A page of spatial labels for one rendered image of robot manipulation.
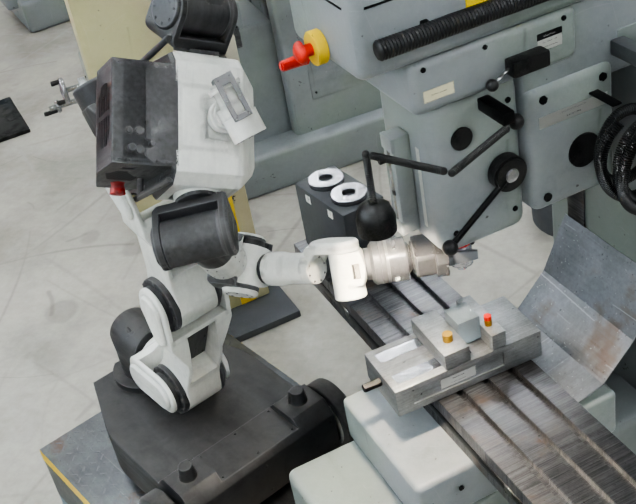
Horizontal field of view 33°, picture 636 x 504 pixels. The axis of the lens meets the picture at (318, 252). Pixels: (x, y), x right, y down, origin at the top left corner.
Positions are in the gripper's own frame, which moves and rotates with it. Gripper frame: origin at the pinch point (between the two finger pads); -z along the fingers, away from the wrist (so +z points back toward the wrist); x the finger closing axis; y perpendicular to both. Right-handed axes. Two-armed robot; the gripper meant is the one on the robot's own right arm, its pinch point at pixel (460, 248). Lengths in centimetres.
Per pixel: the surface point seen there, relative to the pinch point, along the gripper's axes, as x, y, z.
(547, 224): 173, 119, -57
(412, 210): -5.7, -14.6, 9.0
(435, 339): -1.9, 20.6, 7.1
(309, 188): 55, 13, 29
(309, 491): -9, 52, 39
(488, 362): -4.0, 27.4, -3.2
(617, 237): 11.7, 12.2, -35.3
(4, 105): 384, 125, 197
